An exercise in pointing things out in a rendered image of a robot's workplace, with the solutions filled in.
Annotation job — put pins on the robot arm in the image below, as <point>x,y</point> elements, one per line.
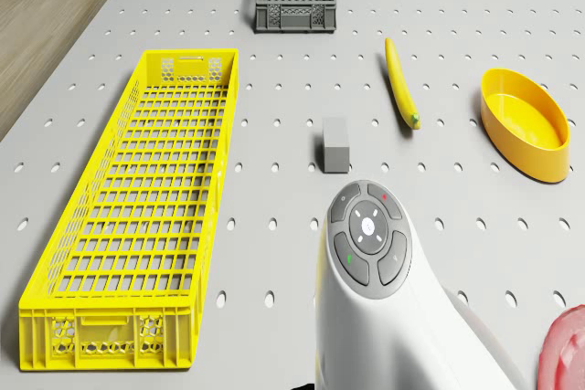
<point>379,340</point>

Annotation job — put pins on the grey cube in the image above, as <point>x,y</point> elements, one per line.
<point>336,152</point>

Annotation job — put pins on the banana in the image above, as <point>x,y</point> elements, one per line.
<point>400,84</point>

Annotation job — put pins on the black plate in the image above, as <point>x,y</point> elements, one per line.
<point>307,387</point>

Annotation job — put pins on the yellow bowl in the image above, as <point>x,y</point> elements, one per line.
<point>507,134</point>

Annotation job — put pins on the yellow basket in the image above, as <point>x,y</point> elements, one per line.
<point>109,340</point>

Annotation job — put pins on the red plate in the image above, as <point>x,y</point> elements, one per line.
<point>564,353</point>

